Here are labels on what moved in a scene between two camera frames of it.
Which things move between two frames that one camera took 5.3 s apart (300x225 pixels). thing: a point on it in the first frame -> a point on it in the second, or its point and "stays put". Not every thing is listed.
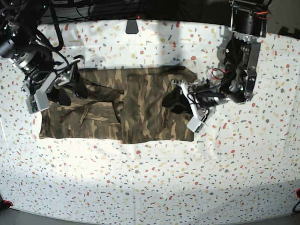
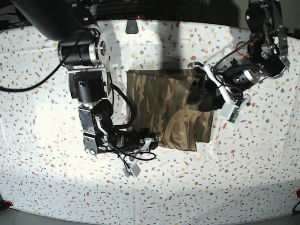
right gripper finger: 180,100 -> 228,106
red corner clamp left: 7,201 stays put
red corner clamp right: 296,193 stays put
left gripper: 51,78 -> 131,139
